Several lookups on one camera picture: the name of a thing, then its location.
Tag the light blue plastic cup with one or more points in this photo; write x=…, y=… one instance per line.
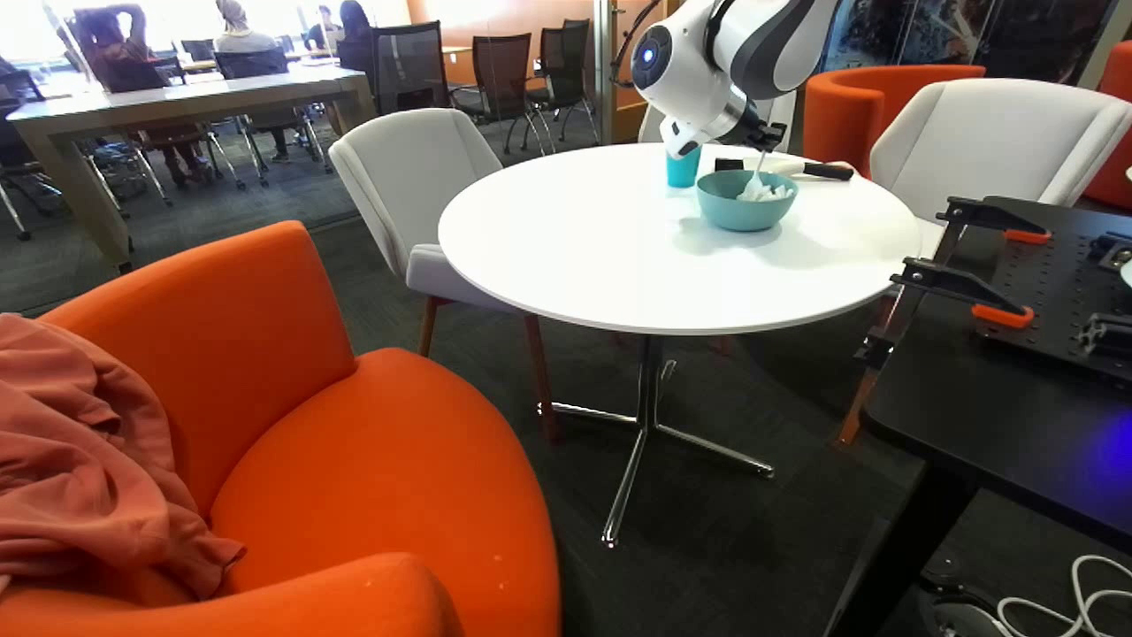
x=682, y=168

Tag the teal green bowl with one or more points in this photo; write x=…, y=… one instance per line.
x=725, y=209

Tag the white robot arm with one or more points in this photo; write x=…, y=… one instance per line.
x=709, y=64

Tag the white foam pieces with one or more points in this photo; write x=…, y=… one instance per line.
x=762, y=188

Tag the grey chair behind table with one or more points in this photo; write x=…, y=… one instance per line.
x=400, y=173

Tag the orange armchair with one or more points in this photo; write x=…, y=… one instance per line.
x=372, y=494
x=847, y=110

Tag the white brush with black bristles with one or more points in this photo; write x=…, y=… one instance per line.
x=787, y=168

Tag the long wooden table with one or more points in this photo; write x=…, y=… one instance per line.
x=58, y=130

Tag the far orange armchair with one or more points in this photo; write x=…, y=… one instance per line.
x=847, y=110

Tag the grey chair at right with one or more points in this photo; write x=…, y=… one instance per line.
x=1000, y=135

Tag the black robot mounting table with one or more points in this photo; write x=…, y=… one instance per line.
x=1033, y=417

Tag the orange-red cloth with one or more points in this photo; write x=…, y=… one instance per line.
x=90, y=474

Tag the black clamp with orange handle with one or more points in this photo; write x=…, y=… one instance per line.
x=986, y=303

